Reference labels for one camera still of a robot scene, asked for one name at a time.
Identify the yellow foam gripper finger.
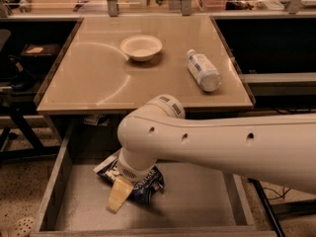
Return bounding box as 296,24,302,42
106,176,133,214

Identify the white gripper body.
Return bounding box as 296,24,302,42
117,148,156,182

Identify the blue chip bag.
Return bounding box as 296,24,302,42
94,152,165,204

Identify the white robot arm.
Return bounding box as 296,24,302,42
107,95,316,213

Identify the open grey drawer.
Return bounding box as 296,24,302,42
32,121,277,237

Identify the beige counter cabinet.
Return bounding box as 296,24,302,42
34,15,257,143

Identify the white perforated clog shoe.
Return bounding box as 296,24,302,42
0,217,35,237

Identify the white plastic bottle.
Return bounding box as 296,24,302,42
187,49,221,92

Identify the white paper bowl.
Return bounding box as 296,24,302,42
120,35,162,62

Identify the black box on shelf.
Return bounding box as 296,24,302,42
21,43,61,62

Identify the black cable on floor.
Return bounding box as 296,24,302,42
263,186,292,201

